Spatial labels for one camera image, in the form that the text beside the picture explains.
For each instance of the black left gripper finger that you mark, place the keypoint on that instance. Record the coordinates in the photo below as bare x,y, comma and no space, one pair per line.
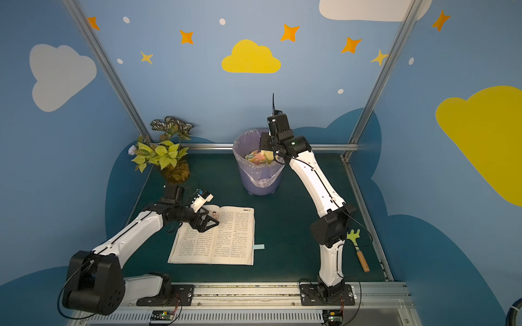
207,207
204,222

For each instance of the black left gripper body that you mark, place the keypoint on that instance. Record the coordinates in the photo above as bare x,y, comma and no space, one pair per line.
198,219

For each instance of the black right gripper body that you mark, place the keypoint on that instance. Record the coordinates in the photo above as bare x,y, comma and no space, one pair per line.
266,142

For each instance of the science magazine book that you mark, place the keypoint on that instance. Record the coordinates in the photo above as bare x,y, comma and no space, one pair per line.
230,243

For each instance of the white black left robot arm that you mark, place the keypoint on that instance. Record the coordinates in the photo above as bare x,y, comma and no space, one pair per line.
95,282

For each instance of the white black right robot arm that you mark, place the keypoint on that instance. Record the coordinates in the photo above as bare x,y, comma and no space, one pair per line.
330,230

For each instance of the discarded sticky notes pile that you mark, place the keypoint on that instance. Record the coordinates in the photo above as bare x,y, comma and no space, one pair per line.
260,157

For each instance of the translucent bin liner bag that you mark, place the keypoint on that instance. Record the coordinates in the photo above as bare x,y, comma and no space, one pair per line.
255,165

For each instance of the purple trash bin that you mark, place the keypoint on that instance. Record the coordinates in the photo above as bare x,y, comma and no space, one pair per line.
259,175

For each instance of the potted green plant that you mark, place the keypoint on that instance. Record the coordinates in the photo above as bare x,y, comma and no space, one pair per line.
168,155

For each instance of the left green circuit board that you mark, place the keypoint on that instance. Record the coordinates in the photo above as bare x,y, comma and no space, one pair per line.
162,317

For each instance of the green circuit board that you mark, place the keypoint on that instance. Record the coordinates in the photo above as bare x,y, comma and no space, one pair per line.
332,318
162,317

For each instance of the right green circuit board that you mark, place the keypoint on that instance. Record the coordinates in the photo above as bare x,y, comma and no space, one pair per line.
332,318

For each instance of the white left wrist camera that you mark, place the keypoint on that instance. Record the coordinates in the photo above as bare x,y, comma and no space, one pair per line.
200,198

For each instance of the aluminium frame back bar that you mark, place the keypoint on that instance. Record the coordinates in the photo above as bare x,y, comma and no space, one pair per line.
222,147

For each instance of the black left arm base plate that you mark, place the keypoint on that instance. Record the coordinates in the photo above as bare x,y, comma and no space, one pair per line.
180,295

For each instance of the aluminium frame left post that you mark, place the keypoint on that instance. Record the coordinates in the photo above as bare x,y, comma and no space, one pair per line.
89,34

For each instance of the aluminium frame post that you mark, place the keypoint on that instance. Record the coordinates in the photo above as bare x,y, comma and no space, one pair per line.
89,34
405,29

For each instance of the green hand rake wooden handle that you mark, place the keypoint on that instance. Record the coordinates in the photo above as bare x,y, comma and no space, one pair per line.
353,237

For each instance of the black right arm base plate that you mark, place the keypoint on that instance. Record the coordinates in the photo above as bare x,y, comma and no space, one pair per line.
314,295

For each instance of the aluminium frame right post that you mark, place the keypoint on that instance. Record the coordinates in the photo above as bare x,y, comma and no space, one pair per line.
405,29

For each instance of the aluminium front rail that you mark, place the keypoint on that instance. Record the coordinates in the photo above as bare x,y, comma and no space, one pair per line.
269,304

